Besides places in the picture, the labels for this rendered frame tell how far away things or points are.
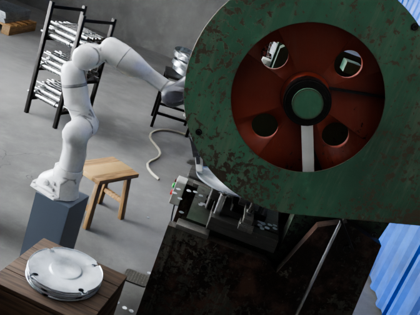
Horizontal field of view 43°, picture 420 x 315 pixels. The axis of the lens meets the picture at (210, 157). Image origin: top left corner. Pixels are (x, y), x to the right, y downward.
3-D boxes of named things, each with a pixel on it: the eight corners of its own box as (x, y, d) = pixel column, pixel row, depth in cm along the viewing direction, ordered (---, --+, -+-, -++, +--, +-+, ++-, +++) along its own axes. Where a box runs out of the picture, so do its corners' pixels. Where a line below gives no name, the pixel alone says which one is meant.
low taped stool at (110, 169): (99, 200, 353) (113, 155, 342) (125, 219, 342) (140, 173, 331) (58, 210, 324) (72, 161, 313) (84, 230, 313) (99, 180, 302)
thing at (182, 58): (149, 126, 526) (174, 49, 500) (150, 112, 568) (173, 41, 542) (187, 138, 534) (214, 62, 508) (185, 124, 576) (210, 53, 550)
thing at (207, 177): (200, 162, 253) (200, 160, 253) (257, 183, 253) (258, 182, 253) (192, 181, 225) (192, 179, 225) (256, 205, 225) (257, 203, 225)
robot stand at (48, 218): (14, 272, 257) (35, 191, 243) (37, 257, 274) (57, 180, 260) (46, 289, 254) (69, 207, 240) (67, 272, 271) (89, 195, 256)
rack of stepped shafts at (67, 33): (59, 131, 437) (88, 17, 406) (18, 109, 452) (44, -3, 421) (91, 125, 475) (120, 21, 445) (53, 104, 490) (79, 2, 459)
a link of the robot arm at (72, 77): (57, 89, 229) (51, 46, 223) (70, 82, 244) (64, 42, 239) (102, 85, 227) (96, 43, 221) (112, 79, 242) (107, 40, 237)
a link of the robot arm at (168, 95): (164, 107, 237) (161, 110, 227) (160, 77, 234) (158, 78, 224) (204, 104, 236) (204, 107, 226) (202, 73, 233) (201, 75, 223)
